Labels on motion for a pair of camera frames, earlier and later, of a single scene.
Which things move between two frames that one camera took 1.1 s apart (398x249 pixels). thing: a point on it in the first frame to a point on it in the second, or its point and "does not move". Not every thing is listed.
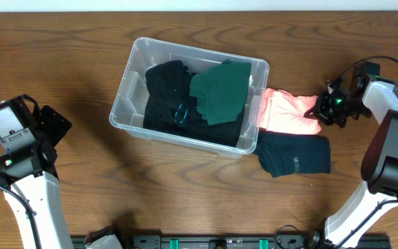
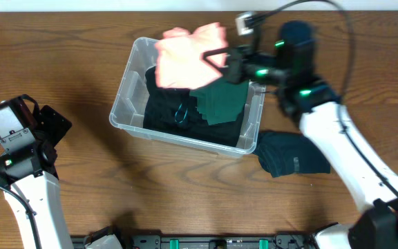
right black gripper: [323, 115] to [238, 70]
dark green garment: [221, 90] does not move
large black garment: [176, 112] does not move
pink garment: [285, 113] to [179, 63]
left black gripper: [54, 125] does not move
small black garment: [168, 104] does not move
